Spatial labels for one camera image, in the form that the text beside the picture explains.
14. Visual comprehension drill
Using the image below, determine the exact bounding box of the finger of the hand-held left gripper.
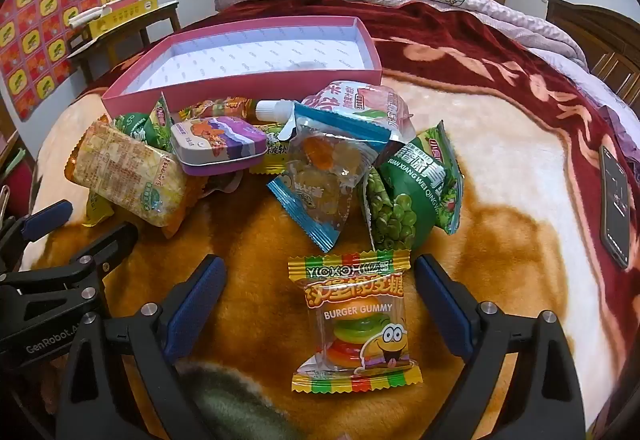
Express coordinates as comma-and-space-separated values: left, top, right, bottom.
0, 201, 75, 265
65, 223, 140, 281

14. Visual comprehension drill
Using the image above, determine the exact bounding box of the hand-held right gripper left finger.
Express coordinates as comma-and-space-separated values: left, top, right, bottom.
60, 255, 228, 440

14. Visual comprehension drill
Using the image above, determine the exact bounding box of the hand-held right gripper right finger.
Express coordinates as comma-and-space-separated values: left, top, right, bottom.
414, 254, 586, 440

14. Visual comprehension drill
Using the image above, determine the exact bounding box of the small yellow candy packet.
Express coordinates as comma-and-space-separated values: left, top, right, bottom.
249, 125, 301, 175
82, 192, 116, 227

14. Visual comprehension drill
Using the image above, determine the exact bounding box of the yellow cracker packet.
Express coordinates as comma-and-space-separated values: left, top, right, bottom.
65, 120, 193, 238

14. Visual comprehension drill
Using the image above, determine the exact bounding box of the striped burger gummy packet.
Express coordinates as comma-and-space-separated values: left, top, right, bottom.
289, 250, 423, 393

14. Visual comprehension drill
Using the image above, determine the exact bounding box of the green pea snack packet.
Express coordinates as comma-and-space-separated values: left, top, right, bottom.
362, 120, 466, 251
111, 92, 176, 155

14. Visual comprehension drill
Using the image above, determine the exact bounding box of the purple candy tin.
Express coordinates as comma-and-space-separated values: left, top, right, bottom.
170, 116, 267, 177

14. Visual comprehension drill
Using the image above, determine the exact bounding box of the orange fruit-print candy packet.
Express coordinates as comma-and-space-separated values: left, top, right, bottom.
179, 94, 253, 123

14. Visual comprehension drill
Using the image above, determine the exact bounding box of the blue-edged clear gummy packet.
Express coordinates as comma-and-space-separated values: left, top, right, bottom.
266, 102, 393, 253

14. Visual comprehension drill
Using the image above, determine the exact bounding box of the pink jelly pouch white spout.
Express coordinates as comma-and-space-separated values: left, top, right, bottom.
252, 80, 413, 155

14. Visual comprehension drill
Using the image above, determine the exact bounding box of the pink cardboard box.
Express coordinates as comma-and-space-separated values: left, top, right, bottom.
101, 16, 383, 121

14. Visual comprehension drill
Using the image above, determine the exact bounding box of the wooden side cabinet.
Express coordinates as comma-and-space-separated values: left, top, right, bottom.
0, 130, 36, 221

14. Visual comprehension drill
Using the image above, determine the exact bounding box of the black smartphone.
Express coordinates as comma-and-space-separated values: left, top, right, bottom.
599, 146, 632, 269

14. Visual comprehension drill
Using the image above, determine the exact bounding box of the white plastic object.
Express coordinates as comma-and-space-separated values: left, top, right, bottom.
68, 6, 112, 28

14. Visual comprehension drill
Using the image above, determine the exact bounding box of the wooden table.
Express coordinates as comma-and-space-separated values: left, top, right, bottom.
67, 0, 181, 85

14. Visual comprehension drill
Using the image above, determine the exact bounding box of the yellow cardboard box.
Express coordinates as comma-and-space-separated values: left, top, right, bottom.
82, 0, 160, 40

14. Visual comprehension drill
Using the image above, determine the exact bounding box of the lilac bed sheet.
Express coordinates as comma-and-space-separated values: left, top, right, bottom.
595, 104, 640, 155

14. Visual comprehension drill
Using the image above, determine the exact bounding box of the wooden headboard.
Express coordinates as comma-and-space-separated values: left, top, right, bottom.
545, 0, 640, 95

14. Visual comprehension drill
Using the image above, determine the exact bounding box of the red and yellow wall poster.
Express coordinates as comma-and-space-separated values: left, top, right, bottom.
0, 0, 117, 121

